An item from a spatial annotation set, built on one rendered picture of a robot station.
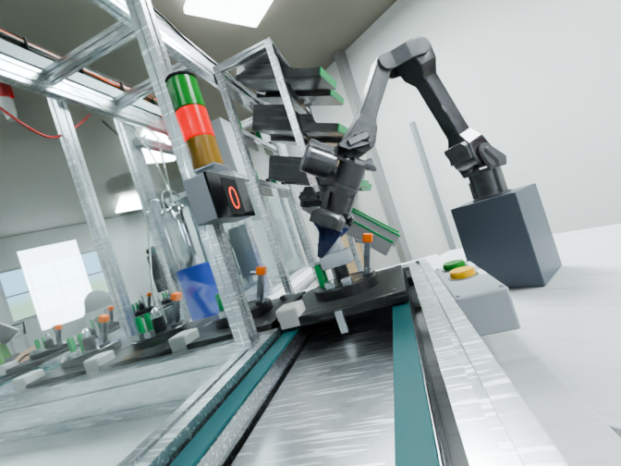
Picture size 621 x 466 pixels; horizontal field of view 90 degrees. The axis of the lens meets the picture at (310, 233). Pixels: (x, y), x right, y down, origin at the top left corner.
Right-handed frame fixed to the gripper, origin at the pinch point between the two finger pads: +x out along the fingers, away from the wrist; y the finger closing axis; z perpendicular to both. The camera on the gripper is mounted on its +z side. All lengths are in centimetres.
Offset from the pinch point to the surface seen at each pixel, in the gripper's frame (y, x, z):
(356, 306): 11.9, 7.1, -10.4
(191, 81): 20.0, -20.0, 25.7
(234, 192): 18.4, -5.3, 14.2
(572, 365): 21.8, 0.3, -36.8
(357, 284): 6.0, 4.9, -9.1
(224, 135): -105, -21, 97
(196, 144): 21.5, -10.8, 21.0
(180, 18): -152, -98, 188
